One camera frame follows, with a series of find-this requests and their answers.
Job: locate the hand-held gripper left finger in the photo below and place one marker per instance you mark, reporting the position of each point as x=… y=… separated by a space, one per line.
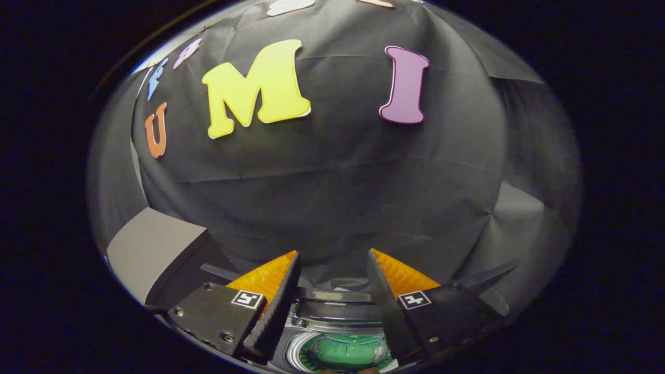
x=275 y=317

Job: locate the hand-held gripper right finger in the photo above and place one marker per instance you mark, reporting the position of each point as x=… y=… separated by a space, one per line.
x=389 y=306

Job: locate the dark washing machine lid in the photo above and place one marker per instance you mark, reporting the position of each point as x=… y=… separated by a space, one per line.
x=332 y=310

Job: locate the green polo shirt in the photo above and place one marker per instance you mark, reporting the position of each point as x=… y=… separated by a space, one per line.
x=345 y=353

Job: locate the black backdrop cloth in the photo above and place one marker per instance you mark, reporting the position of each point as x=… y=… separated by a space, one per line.
x=337 y=182

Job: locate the grey table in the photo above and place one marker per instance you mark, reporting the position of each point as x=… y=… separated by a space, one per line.
x=150 y=244

